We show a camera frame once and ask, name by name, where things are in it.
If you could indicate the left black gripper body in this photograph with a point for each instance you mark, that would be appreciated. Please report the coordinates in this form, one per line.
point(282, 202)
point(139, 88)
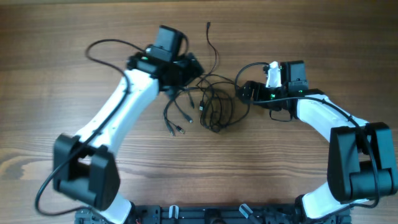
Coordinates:
point(182, 71)

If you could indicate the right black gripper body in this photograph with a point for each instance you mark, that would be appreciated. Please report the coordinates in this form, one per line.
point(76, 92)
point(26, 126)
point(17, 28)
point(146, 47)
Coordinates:
point(263, 93)

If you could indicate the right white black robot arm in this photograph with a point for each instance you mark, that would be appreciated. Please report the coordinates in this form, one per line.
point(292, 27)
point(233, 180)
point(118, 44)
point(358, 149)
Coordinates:
point(362, 165)

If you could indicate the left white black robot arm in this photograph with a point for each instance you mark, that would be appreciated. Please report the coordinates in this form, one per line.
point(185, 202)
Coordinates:
point(84, 166)

